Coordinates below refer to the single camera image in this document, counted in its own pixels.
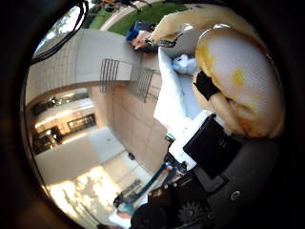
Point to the white orange round plush toy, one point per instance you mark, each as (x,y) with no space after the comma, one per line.
(248,79)

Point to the grey blue plush toy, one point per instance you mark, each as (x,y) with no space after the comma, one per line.
(184,63)

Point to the white fabric container box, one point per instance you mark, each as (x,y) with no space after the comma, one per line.
(168,101)

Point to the teal connector piece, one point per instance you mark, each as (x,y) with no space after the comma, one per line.
(170,137)

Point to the person in teal shirt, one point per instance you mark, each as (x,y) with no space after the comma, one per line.
(133,31)

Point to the metal wall grille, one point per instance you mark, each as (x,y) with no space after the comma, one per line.
(141,82)
(109,74)

